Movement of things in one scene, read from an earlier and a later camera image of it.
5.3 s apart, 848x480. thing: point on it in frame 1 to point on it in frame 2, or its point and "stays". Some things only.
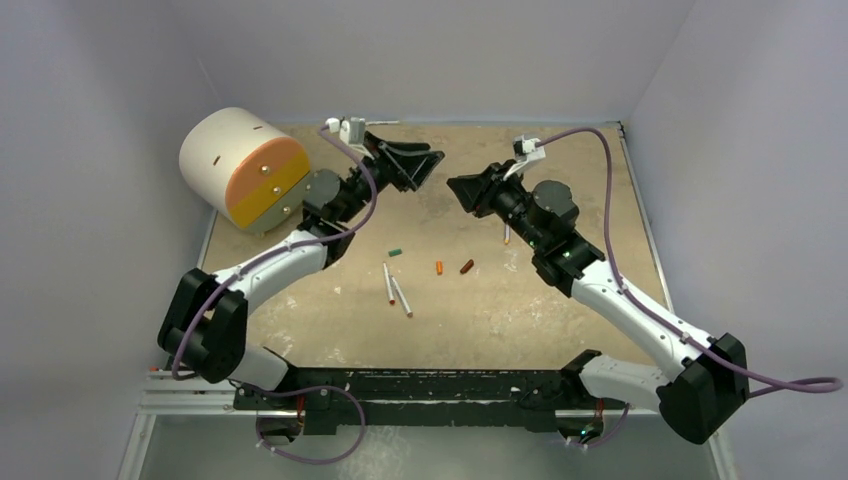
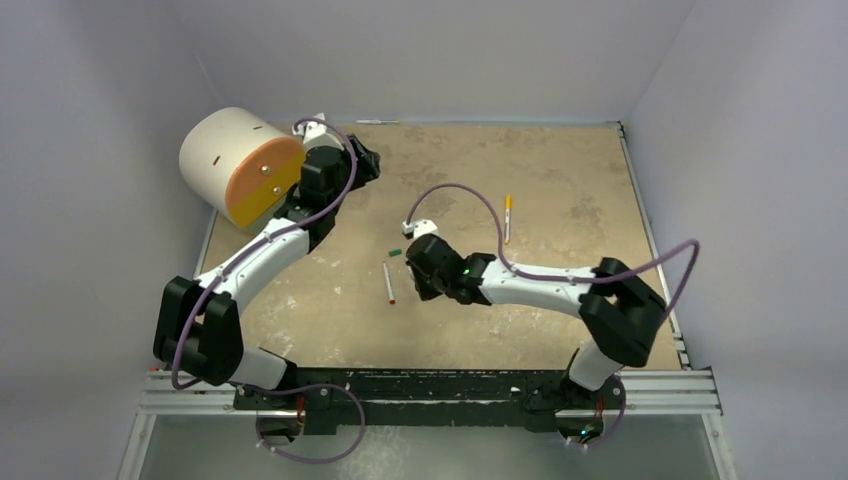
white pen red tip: (390, 292) stays
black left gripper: (394, 164) to (367, 167)
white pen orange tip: (376, 123) stays
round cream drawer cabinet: (244, 165) stays
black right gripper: (490, 192) to (419, 274)
